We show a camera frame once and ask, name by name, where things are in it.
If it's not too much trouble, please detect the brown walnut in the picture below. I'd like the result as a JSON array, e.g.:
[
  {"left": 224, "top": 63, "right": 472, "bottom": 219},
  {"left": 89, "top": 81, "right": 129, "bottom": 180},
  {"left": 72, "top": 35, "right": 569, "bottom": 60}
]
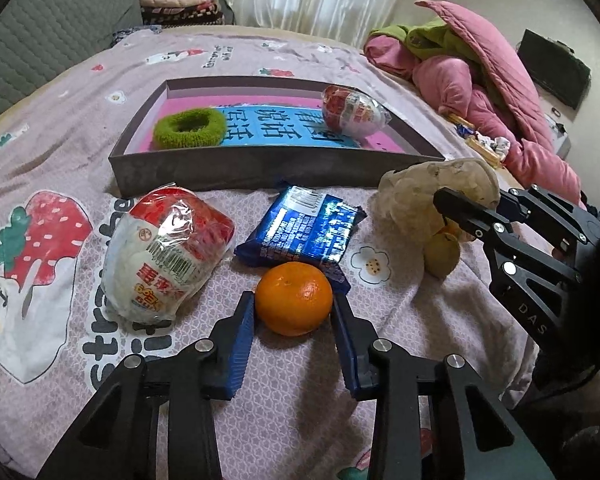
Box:
[{"left": 422, "top": 232, "right": 460, "bottom": 280}]

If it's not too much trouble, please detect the large red white snack pack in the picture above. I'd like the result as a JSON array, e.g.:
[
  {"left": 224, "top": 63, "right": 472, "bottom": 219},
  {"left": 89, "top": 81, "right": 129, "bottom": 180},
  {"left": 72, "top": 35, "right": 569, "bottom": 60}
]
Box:
[{"left": 102, "top": 185, "right": 235, "bottom": 325}]

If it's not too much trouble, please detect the small orange tangerine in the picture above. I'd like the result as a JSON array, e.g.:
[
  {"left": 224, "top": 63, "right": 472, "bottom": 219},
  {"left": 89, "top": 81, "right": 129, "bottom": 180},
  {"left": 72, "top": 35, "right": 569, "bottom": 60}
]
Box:
[{"left": 254, "top": 261, "right": 334, "bottom": 337}]

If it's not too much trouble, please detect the small red egg snack pack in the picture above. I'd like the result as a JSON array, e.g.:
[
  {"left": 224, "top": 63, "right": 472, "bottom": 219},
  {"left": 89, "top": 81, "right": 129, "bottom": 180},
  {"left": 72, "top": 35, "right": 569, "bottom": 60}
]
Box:
[{"left": 322, "top": 84, "right": 391, "bottom": 142}]

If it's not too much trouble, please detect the blue snack packet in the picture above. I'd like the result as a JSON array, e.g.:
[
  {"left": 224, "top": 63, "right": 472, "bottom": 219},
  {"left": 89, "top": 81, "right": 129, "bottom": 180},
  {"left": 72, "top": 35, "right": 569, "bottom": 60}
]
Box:
[{"left": 234, "top": 185, "right": 366, "bottom": 294}]

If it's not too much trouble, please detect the green fuzzy scrunchie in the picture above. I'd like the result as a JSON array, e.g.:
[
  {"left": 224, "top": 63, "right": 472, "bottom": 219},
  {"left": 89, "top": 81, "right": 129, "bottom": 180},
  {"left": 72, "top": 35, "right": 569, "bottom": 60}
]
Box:
[{"left": 152, "top": 107, "right": 227, "bottom": 150}]

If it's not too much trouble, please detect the white floral scrunchie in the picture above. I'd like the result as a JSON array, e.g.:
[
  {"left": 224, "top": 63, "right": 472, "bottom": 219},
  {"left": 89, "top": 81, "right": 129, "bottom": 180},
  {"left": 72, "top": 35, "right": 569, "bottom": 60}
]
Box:
[{"left": 476, "top": 132, "right": 510, "bottom": 160}]

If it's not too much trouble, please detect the small wicker basket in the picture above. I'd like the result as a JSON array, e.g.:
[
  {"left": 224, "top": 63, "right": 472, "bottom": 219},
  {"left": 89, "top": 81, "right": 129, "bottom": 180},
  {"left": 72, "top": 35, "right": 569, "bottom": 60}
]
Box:
[{"left": 445, "top": 114, "right": 504, "bottom": 168}]

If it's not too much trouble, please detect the pink quilted duvet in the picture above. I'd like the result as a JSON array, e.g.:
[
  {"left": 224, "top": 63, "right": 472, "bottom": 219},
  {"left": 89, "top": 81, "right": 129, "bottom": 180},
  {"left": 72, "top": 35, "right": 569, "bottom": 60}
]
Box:
[{"left": 363, "top": 0, "right": 581, "bottom": 205}]

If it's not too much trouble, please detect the black television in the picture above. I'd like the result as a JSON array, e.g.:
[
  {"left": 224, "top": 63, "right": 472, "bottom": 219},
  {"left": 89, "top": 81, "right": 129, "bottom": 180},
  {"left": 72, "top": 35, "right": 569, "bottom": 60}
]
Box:
[{"left": 517, "top": 29, "right": 591, "bottom": 110}]

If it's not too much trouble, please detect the green blanket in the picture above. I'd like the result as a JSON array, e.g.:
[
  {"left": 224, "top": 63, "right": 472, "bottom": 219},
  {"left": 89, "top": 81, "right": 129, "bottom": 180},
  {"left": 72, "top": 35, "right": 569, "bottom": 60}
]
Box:
[{"left": 368, "top": 18, "right": 480, "bottom": 63}]

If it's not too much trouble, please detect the dark shallow box tray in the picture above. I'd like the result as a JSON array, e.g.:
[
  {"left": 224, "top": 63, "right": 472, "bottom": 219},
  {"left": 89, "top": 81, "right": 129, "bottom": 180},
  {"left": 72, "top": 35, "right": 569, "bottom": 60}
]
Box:
[{"left": 109, "top": 76, "right": 444, "bottom": 197}]

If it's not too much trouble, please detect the pink blue book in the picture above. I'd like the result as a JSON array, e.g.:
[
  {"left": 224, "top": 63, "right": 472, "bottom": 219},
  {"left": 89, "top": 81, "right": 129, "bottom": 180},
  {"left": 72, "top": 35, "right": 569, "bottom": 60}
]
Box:
[{"left": 124, "top": 94, "right": 407, "bottom": 154}]

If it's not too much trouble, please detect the grey quilted headboard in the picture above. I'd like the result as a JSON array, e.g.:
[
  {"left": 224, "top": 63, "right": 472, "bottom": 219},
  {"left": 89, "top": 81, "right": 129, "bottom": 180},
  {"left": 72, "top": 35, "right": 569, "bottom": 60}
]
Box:
[{"left": 0, "top": 0, "right": 142, "bottom": 115}]

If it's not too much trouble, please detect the stack of folded blankets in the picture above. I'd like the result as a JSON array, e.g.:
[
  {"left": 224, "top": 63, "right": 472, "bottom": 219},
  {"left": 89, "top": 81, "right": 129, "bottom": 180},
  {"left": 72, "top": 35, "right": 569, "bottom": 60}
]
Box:
[{"left": 140, "top": 0, "right": 225, "bottom": 27}]

